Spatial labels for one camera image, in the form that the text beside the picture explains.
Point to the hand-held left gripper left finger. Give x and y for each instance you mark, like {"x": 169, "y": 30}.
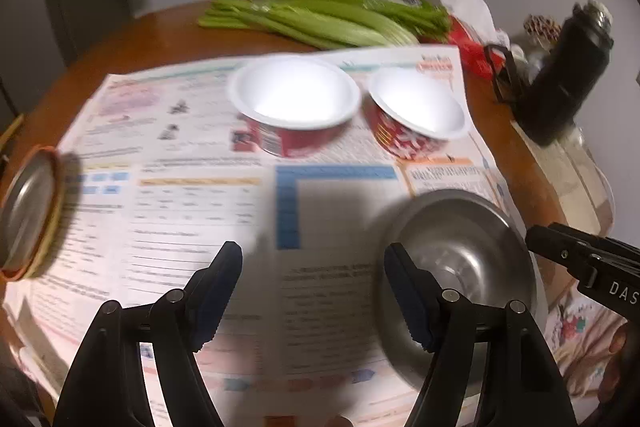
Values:
{"x": 220, "y": 292}

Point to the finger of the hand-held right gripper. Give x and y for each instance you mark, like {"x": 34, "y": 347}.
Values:
{"x": 560, "y": 242}

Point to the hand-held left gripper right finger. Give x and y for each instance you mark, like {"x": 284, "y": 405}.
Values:
{"x": 407, "y": 297}

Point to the steel bowl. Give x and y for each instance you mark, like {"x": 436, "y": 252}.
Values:
{"x": 465, "y": 247}

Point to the orange round plate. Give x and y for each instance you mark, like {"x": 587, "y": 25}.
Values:
{"x": 12, "y": 275}

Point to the small metal plate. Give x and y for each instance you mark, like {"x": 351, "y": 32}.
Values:
{"x": 25, "y": 212}

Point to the person's right hand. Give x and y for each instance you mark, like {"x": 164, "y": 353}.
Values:
{"x": 620, "y": 342}

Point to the pale table mat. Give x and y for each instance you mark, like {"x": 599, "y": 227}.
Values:
{"x": 575, "y": 187}

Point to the floral cloth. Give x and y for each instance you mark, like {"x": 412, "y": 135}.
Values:
{"x": 575, "y": 332}

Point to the newspaper sheet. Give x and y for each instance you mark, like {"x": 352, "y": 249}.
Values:
{"x": 190, "y": 187}

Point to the black flask bottle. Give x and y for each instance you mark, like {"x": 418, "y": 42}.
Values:
{"x": 565, "y": 82}

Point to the red snowflake bowl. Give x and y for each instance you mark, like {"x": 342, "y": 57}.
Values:
{"x": 420, "y": 102}

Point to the red package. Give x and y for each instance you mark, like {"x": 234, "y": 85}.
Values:
{"x": 467, "y": 49}

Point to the wide red bowl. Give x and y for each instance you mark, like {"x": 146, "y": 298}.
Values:
{"x": 295, "y": 92}

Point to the dried flower bundle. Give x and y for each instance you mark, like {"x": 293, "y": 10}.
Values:
{"x": 542, "y": 27}

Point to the white plastic bag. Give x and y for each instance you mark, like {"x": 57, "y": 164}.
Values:
{"x": 467, "y": 4}

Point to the celery bunch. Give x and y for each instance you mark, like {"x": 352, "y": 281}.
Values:
{"x": 390, "y": 9}
{"x": 310, "y": 27}

